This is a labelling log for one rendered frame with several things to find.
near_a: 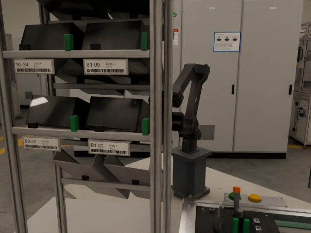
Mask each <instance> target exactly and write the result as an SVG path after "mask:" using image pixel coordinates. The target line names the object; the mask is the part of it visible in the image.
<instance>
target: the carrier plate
mask: <svg viewBox="0 0 311 233"><path fill-rule="evenodd" d="M218 209H219V208H215V213H210V207H204V206H197V208H196V226H195V233H213V221H214V219H215V218H216V217H217V216H218ZM232 211H233V209H227V208H222V213H221V214H223V213H228V212H232ZM243 214H244V215H248V216H250V217H252V218H257V219H259V221H260V224H261V225H262V226H263V228H264V232H265V233H280V231H279V229H278V227H277V225H276V222H275V220H274V218H273V215H272V213H264V212H255V211H246V210H243Z"/></svg>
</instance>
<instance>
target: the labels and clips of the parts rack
mask: <svg viewBox="0 0 311 233"><path fill-rule="evenodd" d="M64 43H65V51H71V50H74V39H73V35H72V34H64ZM19 50H31V48H30V44H19ZM90 50H101V44H100V43H90ZM141 50H142V51H147V50H149V33H147V32H142V33H141ZM13 63H14V71H15V74H55V66H54V59H13ZM83 66H84V75H129V71H128V59H83ZM70 127H71V132H76V131H77V130H79V117H78V115H73V116H71V117H70ZM28 128H32V129H37V128H38V122H28ZM94 131H95V132H104V131H105V126H104V125H94ZM142 135H149V118H144V119H143V120H142ZM80 140H81V141H88V153H92V154H106V155H119V156H130V142H129V141H108V140H92V139H88V138H80ZM22 141H23V149H32V150H45V151H59V152H60V151H61V140H60V137H43V136H27V135H23V136H22ZM61 183H63V184H77V185H88V186H98V187H108V188H118V189H129V190H143V191H150V185H148V184H139V180H132V183H122V182H112V181H101V180H90V179H89V176H84V175H82V179H79V178H64V177H63V178H61Z"/></svg>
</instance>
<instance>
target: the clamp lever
mask: <svg viewBox="0 0 311 233"><path fill-rule="evenodd" d="M240 191H241V188H240V187H235V186H234V187H233V192H234V210H233V212H236V208H237V207H238V206H239V195H240Z"/></svg>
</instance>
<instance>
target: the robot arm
mask: <svg viewBox="0 0 311 233"><path fill-rule="evenodd" d="M209 73H210V67H209V66H208V65H207V64H198V63H187V64H185V65H184V68H183V70H182V72H181V73H180V75H179V76H178V78H177V80H176V81H175V83H174V84H173V90H174V92H173V97H172V107H174V108H179V107H180V106H181V104H182V101H183V99H184V96H183V93H184V91H185V89H186V87H187V85H188V84H189V82H190V80H191V82H192V83H191V88H190V93H189V98H188V102H187V108H186V113H185V115H184V114H183V113H182V112H172V131H178V133H179V137H182V138H183V140H182V149H180V151H182V152H185V153H188V154H193V153H195V152H198V151H199V149H197V140H200V138H201V134H202V133H201V131H200V129H199V128H198V127H199V123H198V120H197V118H196V116H197V111H198V106H199V100H200V95H201V90H202V85H203V84H204V83H205V82H206V80H207V79H208V75H209ZM163 116H164V97H162V127H163Z"/></svg>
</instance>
